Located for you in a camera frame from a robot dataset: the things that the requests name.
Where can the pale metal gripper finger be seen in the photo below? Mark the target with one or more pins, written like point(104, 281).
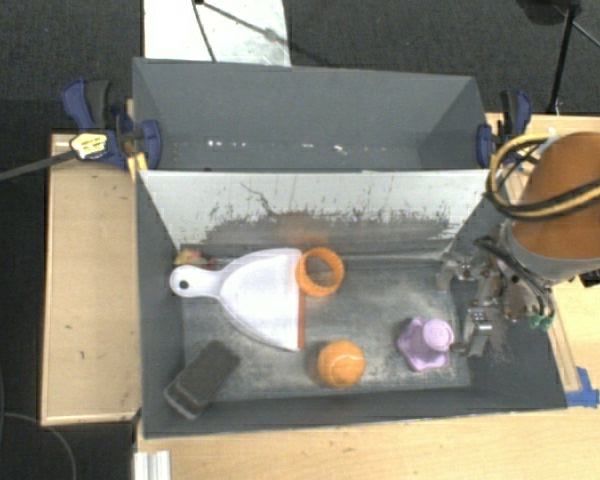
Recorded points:
point(452, 269)
point(480, 325)

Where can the purple flower-shaped toy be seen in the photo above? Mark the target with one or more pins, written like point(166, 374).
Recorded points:
point(422, 345)

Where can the orange ball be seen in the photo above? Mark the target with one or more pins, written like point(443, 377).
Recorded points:
point(341, 364)

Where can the white dustpan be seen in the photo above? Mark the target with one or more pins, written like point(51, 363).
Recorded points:
point(260, 295)

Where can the grey metal bin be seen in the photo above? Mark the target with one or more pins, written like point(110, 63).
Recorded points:
point(290, 118)

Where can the small yellow and pink toy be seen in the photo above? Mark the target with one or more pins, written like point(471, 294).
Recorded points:
point(190, 257)

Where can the black flat block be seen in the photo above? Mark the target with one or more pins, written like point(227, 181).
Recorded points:
point(202, 379)

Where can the pale wood board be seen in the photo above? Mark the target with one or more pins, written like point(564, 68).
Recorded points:
point(92, 293)

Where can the black cylinder on white bracket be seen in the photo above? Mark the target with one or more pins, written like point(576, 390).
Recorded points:
point(599, 277)

